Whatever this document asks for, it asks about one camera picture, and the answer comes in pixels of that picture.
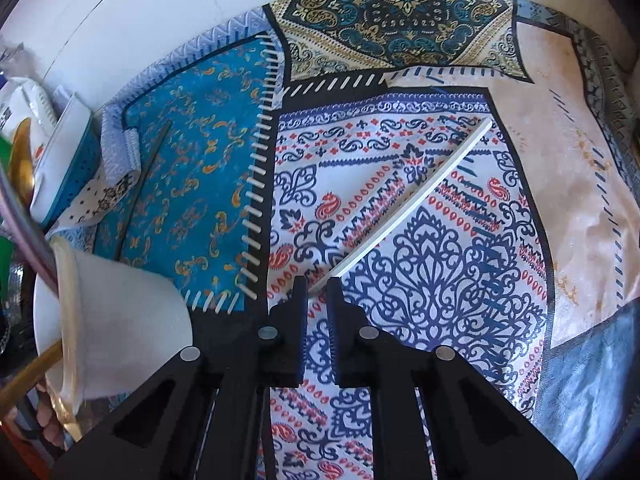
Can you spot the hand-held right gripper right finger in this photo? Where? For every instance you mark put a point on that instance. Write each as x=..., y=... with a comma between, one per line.
x=336, y=355

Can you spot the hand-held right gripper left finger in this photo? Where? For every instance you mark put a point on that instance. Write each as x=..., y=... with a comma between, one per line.
x=301, y=355

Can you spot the white ceramic cup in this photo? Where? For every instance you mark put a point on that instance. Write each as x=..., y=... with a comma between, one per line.
x=125, y=320

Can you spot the white chopstick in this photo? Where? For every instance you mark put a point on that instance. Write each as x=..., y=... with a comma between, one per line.
x=440, y=172

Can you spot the dark grey chopstick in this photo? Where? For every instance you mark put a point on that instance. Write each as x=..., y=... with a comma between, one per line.
x=141, y=185

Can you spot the wooden chopstick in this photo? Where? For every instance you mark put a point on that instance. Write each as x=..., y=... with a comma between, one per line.
x=30, y=376

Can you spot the mauve chopstick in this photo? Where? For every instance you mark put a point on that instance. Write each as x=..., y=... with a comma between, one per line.
x=25, y=240

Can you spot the gold spoon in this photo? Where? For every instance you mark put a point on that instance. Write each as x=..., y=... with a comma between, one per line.
x=22, y=160

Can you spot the person's left hand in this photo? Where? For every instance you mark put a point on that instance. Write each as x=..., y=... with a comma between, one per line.
x=50, y=417

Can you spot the patchwork patterned mat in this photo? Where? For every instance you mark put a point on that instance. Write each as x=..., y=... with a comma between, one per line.
x=450, y=285

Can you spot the white teal basin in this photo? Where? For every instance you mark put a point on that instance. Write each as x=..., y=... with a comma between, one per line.
x=70, y=170

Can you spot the printed plastic bag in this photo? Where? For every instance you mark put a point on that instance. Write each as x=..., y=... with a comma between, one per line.
x=27, y=105

